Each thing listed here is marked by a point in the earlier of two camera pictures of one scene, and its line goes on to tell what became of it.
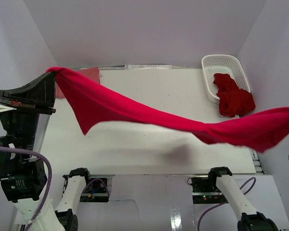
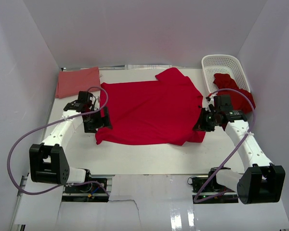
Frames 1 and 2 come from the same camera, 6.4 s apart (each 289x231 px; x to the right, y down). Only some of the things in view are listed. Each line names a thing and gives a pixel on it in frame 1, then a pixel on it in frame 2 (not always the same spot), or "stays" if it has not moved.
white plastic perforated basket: (224, 64) stays
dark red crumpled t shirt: (233, 101) stays
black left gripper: (39, 91) to (104, 121)
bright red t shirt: (90, 99) to (161, 111)
